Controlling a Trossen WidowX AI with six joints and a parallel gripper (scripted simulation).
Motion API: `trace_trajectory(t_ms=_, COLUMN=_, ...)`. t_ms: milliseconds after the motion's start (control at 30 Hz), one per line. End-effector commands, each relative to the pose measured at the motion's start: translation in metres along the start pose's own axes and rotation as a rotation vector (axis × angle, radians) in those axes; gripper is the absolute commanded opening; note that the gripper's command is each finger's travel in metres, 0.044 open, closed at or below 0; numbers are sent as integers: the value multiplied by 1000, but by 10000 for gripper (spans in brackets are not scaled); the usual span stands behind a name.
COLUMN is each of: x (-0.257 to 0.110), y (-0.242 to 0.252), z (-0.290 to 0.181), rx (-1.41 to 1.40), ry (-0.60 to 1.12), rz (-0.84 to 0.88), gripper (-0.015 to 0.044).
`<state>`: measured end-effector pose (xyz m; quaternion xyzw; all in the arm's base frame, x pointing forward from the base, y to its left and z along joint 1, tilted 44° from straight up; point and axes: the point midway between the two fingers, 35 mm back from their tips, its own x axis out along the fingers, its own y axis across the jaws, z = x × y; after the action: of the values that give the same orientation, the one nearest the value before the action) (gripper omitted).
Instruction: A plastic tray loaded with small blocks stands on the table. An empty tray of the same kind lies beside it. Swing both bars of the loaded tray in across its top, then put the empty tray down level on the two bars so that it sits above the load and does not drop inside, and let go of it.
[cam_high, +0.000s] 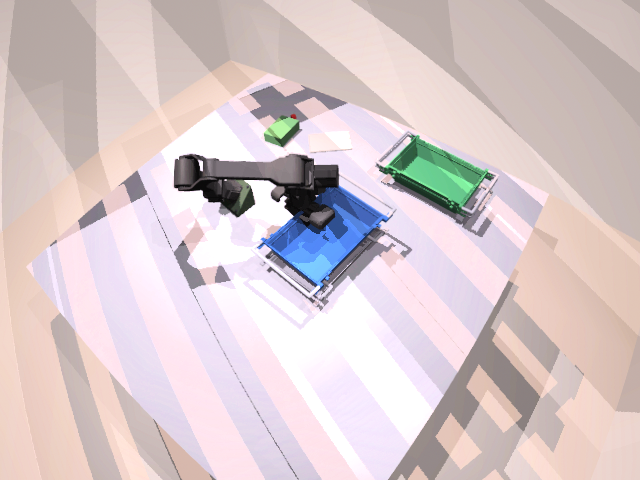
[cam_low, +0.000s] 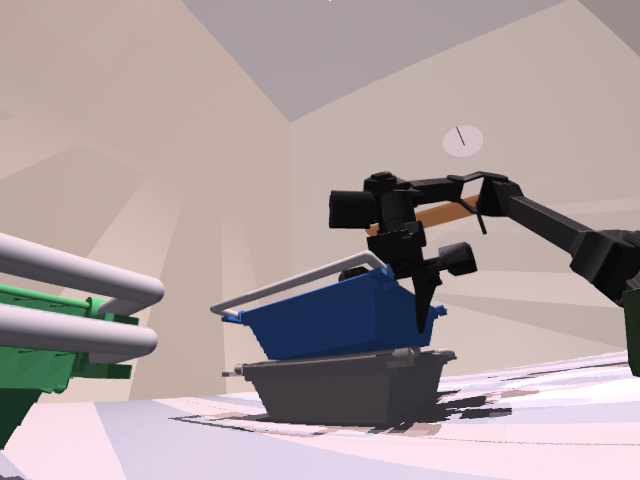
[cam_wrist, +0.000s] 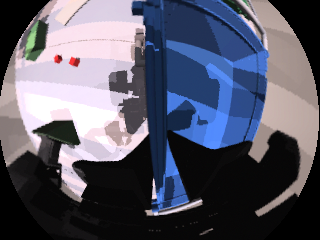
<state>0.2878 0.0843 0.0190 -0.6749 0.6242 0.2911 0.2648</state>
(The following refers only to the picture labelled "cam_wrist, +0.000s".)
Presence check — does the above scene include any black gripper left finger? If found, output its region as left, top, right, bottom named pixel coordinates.
left=71, top=133, right=153, bottom=209

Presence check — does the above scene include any blue plastic tray with grey wire bar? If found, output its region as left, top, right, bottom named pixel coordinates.
left=131, top=0, right=269, bottom=216

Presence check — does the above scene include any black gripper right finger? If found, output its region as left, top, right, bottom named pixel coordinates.
left=167, top=129, right=253, bottom=204

